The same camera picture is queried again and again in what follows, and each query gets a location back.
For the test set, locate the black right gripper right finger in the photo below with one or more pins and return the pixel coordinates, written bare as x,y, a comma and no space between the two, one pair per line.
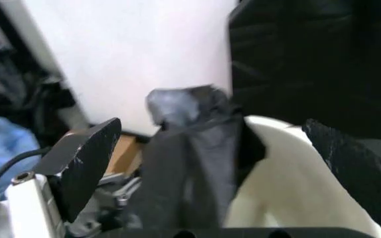
359,173

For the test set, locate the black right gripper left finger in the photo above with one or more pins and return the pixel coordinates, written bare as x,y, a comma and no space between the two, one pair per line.
84,153

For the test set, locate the dark grey garbage bag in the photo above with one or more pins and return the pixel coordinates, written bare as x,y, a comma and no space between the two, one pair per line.
177,161

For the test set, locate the white plastic trash bin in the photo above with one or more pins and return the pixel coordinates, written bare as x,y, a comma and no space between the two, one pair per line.
286,178

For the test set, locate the blue plastic bag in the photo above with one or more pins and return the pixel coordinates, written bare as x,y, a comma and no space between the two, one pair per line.
5,148

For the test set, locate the large black bag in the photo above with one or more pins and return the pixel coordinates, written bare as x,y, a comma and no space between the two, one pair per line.
309,62

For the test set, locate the brown cardboard box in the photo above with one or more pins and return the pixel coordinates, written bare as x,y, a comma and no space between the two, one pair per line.
127,153

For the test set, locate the dark cluttered equipment pile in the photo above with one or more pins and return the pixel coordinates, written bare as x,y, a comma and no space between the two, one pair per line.
18,81

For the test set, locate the white cabinet panel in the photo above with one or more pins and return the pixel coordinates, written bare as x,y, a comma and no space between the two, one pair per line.
127,62

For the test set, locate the grey metal bracket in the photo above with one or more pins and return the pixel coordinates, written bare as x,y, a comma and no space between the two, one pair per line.
111,198

